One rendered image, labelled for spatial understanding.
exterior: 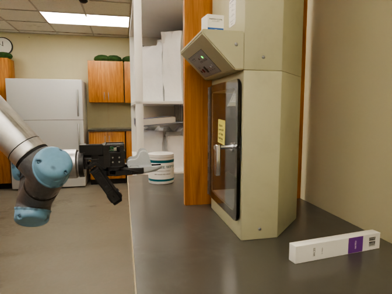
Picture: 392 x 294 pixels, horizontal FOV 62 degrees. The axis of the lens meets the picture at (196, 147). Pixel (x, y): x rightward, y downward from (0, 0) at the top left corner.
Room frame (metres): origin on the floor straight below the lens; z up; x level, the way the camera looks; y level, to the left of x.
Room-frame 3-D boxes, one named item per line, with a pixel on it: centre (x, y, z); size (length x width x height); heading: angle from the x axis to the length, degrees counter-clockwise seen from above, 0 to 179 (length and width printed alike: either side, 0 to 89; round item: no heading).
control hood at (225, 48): (1.02, -0.04, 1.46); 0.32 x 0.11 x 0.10; 13
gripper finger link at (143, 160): (0.86, 0.14, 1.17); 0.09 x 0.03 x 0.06; 98
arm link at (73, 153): (0.84, 0.32, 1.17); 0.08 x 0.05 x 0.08; 13
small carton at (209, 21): (0.97, -0.05, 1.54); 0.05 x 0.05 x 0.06; 19
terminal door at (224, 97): (1.03, -0.08, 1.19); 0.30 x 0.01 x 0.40; 12
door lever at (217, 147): (0.92, -0.08, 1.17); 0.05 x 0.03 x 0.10; 102
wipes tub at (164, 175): (1.64, 0.18, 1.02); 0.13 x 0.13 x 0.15
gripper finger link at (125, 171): (0.84, 0.18, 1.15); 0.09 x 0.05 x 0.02; 98
